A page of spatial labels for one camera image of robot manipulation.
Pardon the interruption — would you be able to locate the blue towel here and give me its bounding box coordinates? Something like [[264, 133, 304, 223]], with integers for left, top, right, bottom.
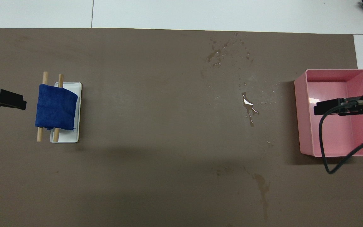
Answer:
[[35, 84, 78, 131]]

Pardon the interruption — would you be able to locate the water puddle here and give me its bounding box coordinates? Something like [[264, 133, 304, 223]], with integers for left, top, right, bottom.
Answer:
[[241, 91, 260, 128]]

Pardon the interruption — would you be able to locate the pink plastic bin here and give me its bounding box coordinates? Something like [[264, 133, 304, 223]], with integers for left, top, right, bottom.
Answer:
[[294, 69, 363, 157]]

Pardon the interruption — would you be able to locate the white rack with wooden rods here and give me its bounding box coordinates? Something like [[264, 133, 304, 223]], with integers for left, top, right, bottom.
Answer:
[[37, 71, 82, 143]]

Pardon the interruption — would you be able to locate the brown table mat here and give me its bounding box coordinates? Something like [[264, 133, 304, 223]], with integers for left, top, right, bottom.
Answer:
[[0, 28, 363, 227]]

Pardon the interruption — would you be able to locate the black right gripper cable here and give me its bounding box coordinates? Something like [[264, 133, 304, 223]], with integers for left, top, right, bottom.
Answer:
[[318, 100, 363, 174]]

